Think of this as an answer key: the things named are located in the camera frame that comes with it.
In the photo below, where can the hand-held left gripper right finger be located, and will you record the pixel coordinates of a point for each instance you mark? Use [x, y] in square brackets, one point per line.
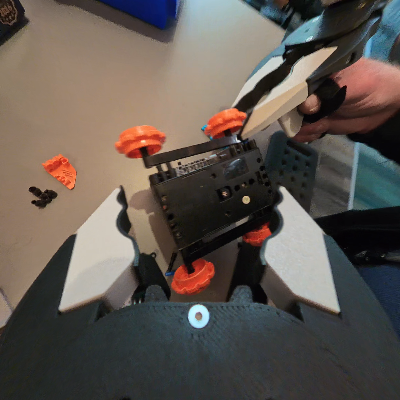
[300, 262]

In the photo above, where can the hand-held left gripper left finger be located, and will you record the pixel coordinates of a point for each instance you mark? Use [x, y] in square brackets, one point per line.
[97, 259]

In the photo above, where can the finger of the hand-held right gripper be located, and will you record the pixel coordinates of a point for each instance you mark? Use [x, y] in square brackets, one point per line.
[247, 93]
[281, 100]

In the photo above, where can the cluster of black bushes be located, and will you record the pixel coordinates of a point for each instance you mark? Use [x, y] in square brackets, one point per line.
[42, 197]

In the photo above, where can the toy robot model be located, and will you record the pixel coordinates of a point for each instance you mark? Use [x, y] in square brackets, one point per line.
[203, 200]

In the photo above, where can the person's right forearm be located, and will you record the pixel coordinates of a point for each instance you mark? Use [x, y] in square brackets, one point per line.
[381, 140]

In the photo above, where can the person's right hand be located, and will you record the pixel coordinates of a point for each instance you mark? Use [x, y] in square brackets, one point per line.
[372, 93]

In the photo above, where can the dark perforated panel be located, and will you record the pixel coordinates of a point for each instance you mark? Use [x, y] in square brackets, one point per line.
[293, 165]

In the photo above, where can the orange wedge piece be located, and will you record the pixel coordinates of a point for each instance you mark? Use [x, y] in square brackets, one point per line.
[61, 172]

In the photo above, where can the blue plastic bin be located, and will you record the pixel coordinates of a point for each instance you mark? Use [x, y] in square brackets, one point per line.
[150, 9]

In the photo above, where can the robot kit box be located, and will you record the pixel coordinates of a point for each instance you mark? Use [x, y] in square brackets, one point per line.
[9, 18]

